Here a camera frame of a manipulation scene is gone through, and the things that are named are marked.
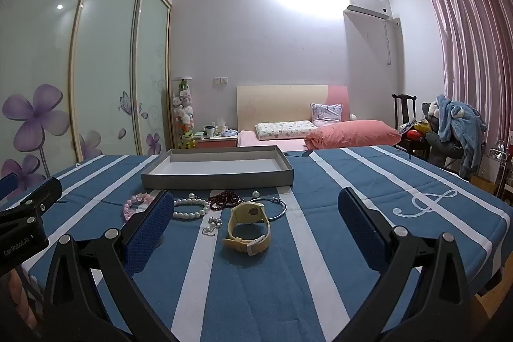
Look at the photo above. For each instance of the person's left hand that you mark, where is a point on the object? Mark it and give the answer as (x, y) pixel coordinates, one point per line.
(24, 298)

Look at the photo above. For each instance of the silver earrings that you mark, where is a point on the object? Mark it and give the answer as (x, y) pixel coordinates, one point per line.
(212, 226)

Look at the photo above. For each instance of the metal rack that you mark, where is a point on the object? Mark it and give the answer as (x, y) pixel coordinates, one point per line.
(501, 161)

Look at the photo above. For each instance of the folded pink duvet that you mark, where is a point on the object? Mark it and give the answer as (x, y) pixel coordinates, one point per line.
(352, 133)

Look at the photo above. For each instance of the pink cream nightstand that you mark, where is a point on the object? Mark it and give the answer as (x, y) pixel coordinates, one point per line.
(216, 142)

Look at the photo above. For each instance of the yellow wristwatch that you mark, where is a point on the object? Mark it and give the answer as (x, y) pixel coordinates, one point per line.
(244, 211)

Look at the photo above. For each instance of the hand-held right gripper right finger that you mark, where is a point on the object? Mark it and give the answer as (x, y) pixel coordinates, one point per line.
(360, 232)

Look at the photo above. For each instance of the floral sliding wardrobe door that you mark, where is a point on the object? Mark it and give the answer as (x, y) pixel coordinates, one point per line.
(108, 65)
(36, 45)
(154, 77)

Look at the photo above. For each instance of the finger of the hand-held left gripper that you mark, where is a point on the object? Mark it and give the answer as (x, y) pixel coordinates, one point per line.
(36, 201)
(7, 185)

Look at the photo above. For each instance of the grey plush toy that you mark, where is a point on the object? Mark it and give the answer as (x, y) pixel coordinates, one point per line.
(429, 113)

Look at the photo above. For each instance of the cardboard box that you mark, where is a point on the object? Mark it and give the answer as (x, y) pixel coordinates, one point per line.
(485, 183)

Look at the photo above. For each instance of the pink curtain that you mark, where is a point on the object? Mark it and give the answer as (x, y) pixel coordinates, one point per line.
(473, 45)

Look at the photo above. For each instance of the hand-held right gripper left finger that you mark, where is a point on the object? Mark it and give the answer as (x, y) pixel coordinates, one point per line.
(148, 236)

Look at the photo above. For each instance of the white air conditioner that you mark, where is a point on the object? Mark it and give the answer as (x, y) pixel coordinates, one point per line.
(366, 3)

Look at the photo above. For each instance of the cream pink headboard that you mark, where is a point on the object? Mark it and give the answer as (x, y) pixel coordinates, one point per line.
(276, 103)

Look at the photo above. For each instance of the column of plush toys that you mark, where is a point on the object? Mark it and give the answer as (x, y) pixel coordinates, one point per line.
(183, 113)

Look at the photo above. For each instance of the silver bangle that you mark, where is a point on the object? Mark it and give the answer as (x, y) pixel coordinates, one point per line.
(283, 211)

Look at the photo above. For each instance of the wall outlet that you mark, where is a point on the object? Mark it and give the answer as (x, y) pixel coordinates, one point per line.
(221, 80)

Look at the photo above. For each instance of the white patterned pillow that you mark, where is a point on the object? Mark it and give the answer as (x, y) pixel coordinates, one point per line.
(282, 129)

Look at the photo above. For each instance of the bed with pink sheet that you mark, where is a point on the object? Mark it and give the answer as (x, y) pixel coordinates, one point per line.
(248, 139)

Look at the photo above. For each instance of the purple patterned pillow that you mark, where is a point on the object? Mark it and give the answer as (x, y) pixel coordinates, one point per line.
(325, 113)

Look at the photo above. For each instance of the blue white striped tablecloth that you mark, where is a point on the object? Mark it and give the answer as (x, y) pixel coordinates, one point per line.
(320, 266)

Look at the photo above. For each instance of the grey cardboard tray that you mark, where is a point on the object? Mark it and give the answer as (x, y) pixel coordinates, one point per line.
(216, 165)

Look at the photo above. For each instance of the tissue box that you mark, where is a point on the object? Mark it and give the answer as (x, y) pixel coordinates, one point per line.
(229, 132)

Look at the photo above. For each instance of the dark wooden chair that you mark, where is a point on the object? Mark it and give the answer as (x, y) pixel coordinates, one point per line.
(402, 109)

